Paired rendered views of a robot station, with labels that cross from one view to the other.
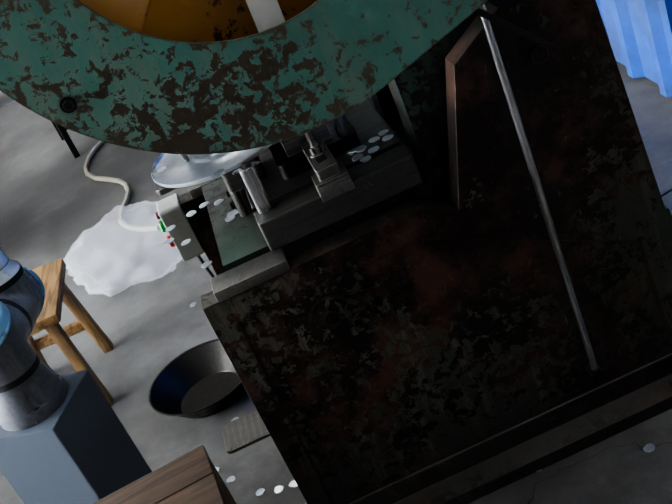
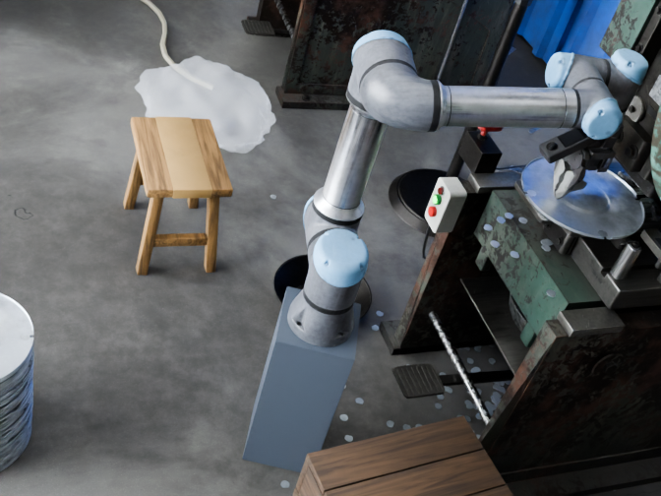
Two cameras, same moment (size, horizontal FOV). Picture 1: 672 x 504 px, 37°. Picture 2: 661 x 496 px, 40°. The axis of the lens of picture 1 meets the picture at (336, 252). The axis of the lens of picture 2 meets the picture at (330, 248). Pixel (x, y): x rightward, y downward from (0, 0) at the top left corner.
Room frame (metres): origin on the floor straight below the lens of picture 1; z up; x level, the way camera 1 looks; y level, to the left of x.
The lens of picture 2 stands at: (0.53, 1.39, 1.89)
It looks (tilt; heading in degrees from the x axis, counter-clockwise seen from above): 40 degrees down; 332
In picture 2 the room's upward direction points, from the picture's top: 17 degrees clockwise
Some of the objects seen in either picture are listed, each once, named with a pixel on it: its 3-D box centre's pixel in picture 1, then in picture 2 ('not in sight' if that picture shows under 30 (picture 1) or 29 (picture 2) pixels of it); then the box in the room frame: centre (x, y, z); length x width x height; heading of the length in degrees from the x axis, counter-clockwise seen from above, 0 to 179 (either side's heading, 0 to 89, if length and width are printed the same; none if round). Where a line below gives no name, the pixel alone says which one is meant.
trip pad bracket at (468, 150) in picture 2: not in sight; (473, 168); (2.14, 0.20, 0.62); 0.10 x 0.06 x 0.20; 2
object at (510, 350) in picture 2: not in sight; (560, 331); (1.83, -0.05, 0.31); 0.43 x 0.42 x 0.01; 2
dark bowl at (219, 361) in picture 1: (206, 384); (321, 296); (2.25, 0.45, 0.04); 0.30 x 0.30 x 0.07
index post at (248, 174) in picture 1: (254, 186); (626, 259); (1.65, 0.08, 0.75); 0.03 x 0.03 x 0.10; 2
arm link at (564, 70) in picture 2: not in sight; (578, 78); (1.83, 0.28, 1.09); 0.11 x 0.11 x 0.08; 79
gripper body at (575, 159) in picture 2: not in sight; (591, 143); (1.83, 0.17, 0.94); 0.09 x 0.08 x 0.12; 92
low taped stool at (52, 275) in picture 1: (49, 346); (174, 196); (2.58, 0.86, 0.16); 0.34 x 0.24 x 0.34; 0
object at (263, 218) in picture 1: (316, 159); (616, 229); (1.83, -0.04, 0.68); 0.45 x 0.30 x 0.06; 2
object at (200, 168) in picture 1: (220, 143); (582, 195); (1.83, 0.12, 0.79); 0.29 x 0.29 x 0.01
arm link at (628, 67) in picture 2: not in sight; (620, 80); (1.83, 0.18, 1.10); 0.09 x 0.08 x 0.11; 79
